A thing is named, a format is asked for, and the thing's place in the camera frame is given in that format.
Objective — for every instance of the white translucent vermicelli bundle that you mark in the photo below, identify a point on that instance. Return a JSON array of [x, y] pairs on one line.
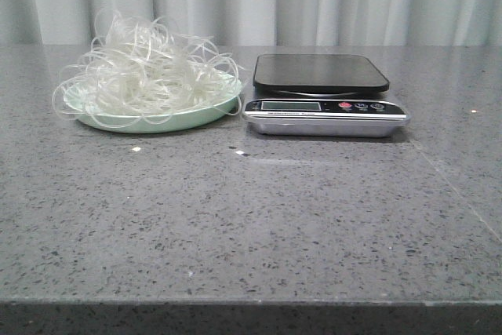
[[145, 67]]

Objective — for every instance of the black silver kitchen scale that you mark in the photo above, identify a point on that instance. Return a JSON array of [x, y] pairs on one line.
[[321, 95]]

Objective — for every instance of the light green round plate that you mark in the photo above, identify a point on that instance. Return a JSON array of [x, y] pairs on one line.
[[230, 104]]

